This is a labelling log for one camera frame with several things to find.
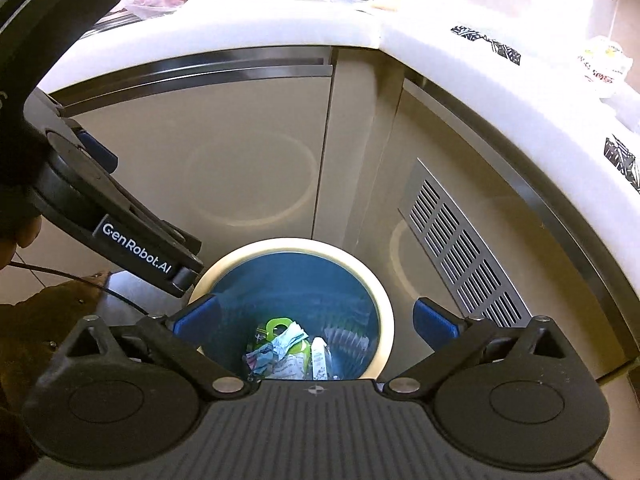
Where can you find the crumpled pale blue wrapper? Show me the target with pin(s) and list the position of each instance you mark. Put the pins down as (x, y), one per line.
(292, 337)

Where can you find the black white patterned wrapper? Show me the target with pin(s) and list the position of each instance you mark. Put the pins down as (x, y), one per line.
(622, 160)
(487, 42)

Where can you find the blue trash bin cream rim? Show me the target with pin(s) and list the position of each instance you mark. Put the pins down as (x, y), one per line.
(300, 285)

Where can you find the white tube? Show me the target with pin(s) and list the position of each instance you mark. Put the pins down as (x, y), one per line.
(321, 360)

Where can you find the green white packet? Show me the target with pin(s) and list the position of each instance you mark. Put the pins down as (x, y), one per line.
(295, 367)

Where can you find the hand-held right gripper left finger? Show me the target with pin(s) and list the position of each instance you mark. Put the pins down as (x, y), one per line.
(192, 322)

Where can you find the grey metal vent grille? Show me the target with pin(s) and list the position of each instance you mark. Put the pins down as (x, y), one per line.
(465, 250)

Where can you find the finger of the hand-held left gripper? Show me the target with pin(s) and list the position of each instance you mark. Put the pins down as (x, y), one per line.
(100, 155)
(170, 240)

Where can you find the person's left hand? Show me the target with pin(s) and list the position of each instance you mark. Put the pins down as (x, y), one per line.
(29, 235)

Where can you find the beige cabinet door with vent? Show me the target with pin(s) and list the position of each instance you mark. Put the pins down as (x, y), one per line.
(500, 160)

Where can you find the crumpled colourful wrapper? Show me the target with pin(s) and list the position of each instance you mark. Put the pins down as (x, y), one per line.
(260, 360)

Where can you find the beige cabinet corner panel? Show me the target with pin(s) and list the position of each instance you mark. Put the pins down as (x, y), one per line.
(360, 135)

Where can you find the white plastic bag red print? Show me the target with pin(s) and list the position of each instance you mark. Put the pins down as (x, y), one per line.
(605, 67)

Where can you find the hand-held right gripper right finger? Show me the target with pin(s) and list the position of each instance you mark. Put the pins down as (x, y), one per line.
(435, 325)

